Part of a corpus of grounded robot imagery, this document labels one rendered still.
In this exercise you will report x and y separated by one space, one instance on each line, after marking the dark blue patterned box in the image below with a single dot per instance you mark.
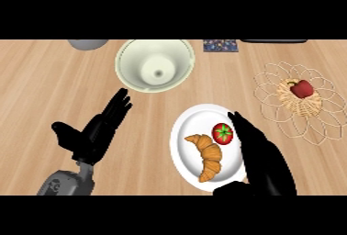
220 45

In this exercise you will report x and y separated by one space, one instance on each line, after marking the grey round object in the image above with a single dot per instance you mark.
87 44

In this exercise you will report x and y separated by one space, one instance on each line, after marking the white plate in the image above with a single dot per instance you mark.
193 147

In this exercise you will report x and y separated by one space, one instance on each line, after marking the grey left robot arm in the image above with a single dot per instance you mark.
69 181

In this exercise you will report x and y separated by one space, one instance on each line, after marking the red bell pepper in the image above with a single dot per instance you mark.
301 88

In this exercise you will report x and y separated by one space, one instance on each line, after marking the golden croissant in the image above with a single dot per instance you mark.
208 156

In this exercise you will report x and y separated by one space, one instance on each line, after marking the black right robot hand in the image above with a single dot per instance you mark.
265 159

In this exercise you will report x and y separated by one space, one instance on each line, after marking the pale green bowl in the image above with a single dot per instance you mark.
155 64

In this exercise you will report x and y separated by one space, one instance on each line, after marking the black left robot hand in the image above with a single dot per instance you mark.
96 131

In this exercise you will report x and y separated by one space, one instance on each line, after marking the red tomato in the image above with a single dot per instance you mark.
221 133

